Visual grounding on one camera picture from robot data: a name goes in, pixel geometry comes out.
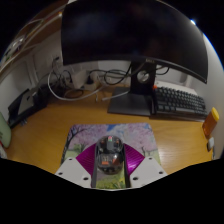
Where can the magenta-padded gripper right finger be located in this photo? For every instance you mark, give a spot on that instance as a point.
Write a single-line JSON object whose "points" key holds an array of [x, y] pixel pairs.
{"points": [[148, 170]]}

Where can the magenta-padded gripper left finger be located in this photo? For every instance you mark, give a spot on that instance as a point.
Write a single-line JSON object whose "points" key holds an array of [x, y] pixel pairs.
{"points": [[71, 170]]}

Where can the flower landscape print mouse pad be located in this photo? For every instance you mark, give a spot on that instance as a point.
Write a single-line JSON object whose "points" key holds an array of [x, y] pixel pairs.
{"points": [[83, 135]]}

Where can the dark grey mechanical keyboard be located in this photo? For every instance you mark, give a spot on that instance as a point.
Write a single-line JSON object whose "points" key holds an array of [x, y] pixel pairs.
{"points": [[180, 101]]}

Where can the pale green container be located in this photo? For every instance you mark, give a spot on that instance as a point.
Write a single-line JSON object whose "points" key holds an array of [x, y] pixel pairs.
{"points": [[4, 131]]}

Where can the black laptop stand with laptop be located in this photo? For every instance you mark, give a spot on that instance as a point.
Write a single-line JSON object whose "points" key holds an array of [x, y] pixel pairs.
{"points": [[26, 106]]}

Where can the orange jar with yellow lid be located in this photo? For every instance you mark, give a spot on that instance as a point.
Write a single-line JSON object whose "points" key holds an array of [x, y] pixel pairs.
{"points": [[210, 121]]}

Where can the white flat box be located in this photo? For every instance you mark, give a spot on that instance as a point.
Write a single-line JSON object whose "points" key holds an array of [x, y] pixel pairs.
{"points": [[176, 86]]}

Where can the white power strip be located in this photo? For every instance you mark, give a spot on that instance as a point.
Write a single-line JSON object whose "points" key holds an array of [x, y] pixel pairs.
{"points": [[81, 79]]}

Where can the black computer monitor with stand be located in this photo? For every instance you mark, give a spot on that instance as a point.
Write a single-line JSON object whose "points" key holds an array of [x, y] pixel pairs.
{"points": [[133, 30]]}

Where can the wooden wall shelf unit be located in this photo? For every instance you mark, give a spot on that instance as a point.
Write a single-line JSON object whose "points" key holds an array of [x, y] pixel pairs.
{"points": [[23, 43]]}

